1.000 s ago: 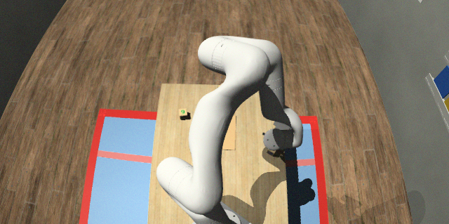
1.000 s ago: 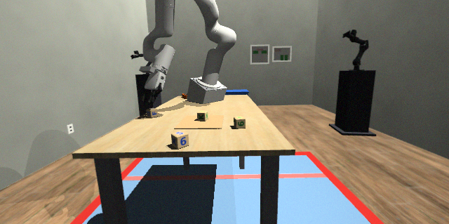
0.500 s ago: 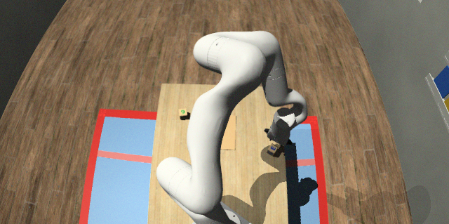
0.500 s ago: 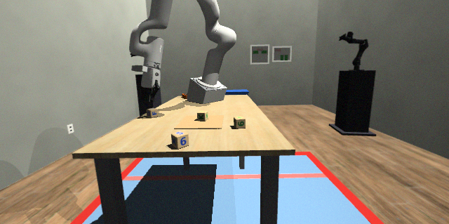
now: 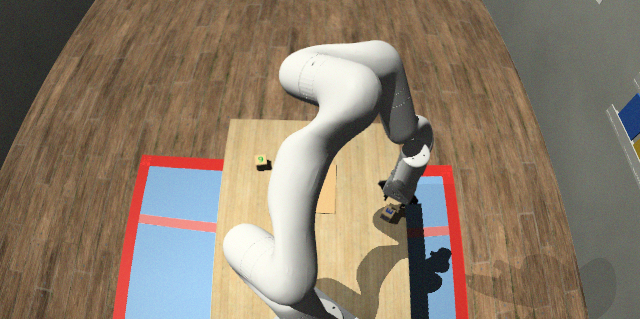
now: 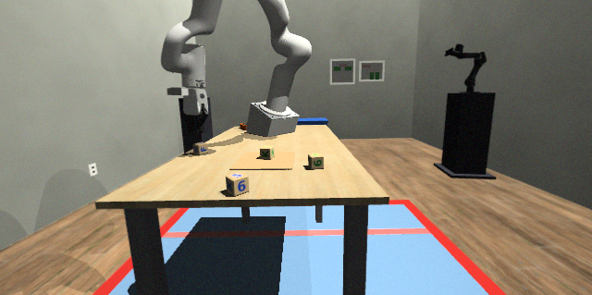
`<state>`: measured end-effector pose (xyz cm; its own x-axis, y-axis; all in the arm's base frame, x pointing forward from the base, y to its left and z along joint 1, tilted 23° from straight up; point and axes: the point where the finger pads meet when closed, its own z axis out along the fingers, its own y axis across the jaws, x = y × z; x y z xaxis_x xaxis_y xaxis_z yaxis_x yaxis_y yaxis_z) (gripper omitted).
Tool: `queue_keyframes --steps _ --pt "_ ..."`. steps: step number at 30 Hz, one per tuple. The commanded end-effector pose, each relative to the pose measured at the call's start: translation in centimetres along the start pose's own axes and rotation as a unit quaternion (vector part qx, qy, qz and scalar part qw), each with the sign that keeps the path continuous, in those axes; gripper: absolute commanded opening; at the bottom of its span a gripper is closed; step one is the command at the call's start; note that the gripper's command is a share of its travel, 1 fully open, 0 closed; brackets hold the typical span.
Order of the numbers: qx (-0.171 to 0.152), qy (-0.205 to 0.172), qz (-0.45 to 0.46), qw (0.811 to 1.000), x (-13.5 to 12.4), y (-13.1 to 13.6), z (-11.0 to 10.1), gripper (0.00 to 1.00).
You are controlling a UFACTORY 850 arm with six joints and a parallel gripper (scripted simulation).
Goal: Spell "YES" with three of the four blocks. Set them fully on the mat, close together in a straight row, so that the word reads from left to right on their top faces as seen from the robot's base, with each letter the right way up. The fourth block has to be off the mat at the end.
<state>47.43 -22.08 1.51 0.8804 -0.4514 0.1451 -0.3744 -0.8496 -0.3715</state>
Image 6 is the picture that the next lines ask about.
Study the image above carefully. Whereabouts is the tan flat mat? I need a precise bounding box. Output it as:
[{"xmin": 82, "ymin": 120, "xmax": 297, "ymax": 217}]
[{"xmin": 229, "ymin": 152, "xmax": 295, "ymax": 170}]

